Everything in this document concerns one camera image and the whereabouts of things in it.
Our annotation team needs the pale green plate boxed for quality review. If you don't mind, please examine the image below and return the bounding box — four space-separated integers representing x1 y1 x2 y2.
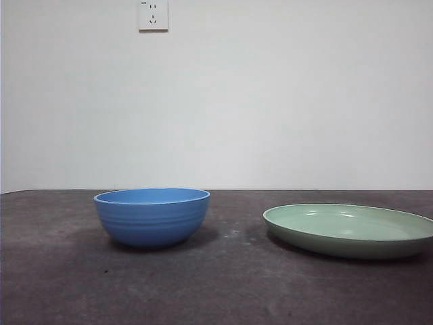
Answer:
263 202 433 261

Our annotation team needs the blue ribbed bowl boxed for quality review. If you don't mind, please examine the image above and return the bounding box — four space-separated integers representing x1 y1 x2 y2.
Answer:
93 188 211 247

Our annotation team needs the white wall socket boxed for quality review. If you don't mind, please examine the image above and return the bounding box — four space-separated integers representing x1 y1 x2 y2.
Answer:
139 0 169 33

